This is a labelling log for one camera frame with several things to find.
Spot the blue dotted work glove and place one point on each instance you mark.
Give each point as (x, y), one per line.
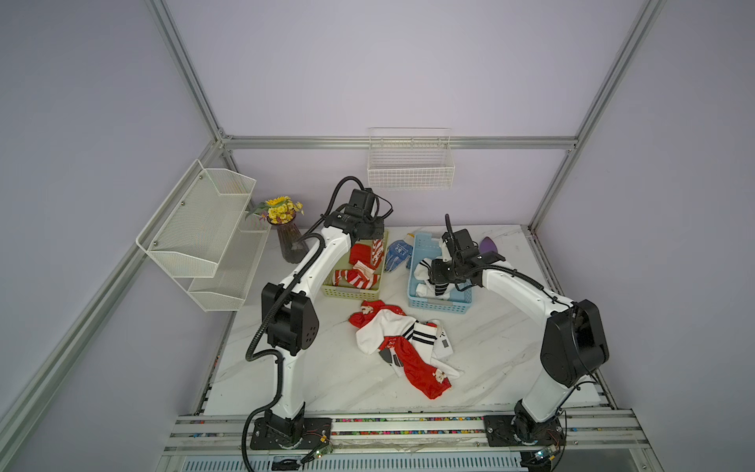
(399, 253)

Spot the red santa sock upper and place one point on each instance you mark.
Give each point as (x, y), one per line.
(369, 310)

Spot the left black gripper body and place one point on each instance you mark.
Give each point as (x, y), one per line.
(374, 228)

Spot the white sock black bands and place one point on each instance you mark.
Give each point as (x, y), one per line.
(441, 291)

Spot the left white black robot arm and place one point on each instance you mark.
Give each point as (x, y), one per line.
(289, 322)

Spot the dark glass vase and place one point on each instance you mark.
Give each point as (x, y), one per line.
(293, 248)

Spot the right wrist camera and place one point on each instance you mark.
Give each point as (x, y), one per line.
(454, 248)

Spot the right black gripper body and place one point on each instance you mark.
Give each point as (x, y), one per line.
(445, 271)

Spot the white two-tier mesh shelf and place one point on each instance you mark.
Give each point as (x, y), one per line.
(205, 239)

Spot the red white striped santa sock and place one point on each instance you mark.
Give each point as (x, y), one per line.
(377, 253)

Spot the white wire wall basket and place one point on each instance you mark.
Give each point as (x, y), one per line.
(410, 159)

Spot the aluminium rail bench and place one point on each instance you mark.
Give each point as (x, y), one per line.
(587, 439)

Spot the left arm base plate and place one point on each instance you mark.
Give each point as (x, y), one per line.
(282, 434)

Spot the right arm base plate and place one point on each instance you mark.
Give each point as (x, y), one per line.
(518, 430)

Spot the white grey sport sock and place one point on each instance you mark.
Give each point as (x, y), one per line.
(423, 271)

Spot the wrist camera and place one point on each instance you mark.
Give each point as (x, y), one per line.
(454, 248)
(362, 203)

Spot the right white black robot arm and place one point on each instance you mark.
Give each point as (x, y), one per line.
(574, 344)

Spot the red snowflake sock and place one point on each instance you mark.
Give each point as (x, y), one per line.
(361, 254)

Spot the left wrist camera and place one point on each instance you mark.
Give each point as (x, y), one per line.
(362, 203)

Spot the blue plastic basket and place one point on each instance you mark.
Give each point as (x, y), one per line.
(426, 245)

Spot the yellow flower bouquet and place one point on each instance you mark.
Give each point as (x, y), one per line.
(278, 211)

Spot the purple trowel pink handle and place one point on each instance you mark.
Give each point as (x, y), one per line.
(488, 245)

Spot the white sock black stripes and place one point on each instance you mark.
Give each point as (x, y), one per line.
(433, 346)

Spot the green plastic basket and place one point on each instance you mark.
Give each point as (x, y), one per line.
(352, 293)

